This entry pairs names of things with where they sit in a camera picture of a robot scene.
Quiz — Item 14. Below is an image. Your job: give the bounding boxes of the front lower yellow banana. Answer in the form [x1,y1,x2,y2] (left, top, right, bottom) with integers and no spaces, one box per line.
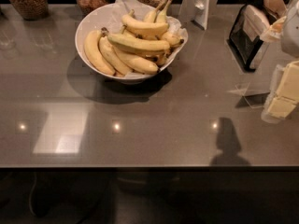
[113,48,159,75]

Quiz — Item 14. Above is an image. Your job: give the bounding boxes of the clear acrylic sign stand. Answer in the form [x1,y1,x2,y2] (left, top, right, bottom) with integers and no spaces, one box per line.
[227,40,275,110]

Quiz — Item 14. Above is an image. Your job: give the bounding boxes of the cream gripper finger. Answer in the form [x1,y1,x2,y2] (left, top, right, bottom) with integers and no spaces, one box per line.
[261,93,297,124]
[269,61,299,102]

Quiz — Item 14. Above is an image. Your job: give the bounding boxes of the black mesh packet holder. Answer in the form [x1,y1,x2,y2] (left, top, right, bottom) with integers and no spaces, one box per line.
[227,5,270,72]

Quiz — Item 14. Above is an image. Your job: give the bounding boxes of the white ceramic bowl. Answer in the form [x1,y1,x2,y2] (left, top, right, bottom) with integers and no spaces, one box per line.
[74,2,185,85]

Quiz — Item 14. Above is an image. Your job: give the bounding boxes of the right small spotted banana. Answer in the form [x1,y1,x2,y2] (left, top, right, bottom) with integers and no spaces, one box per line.
[161,32,184,48]

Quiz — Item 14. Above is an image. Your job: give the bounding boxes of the left outer yellow banana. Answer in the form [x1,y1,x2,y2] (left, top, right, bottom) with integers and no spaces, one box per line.
[83,30,115,76]

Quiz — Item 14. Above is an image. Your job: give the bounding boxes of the yellow banana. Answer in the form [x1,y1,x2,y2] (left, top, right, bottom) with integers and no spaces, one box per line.
[121,14,169,35]
[99,36,132,76]
[113,48,159,75]
[83,30,115,76]

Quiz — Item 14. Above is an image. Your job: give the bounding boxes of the rear upright banana pair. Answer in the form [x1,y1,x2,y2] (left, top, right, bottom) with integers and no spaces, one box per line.
[143,0,173,23]

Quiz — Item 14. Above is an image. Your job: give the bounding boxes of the greenish middle banana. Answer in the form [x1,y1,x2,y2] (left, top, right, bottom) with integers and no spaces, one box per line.
[101,29,170,55]

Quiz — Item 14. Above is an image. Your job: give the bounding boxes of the top yellow banana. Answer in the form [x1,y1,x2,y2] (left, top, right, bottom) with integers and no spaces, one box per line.
[121,14,169,35]

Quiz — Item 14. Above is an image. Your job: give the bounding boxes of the left glass jar of nuts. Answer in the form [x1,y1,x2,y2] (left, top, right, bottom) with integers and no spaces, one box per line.
[9,0,49,21]

